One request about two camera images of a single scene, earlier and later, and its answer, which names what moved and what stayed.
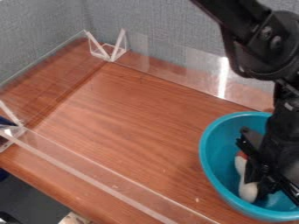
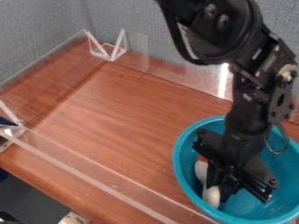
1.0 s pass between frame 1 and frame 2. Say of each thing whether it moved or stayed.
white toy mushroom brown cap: moved
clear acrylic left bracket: stayed
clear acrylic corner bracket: stayed
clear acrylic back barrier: stayed
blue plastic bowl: moved
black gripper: moved
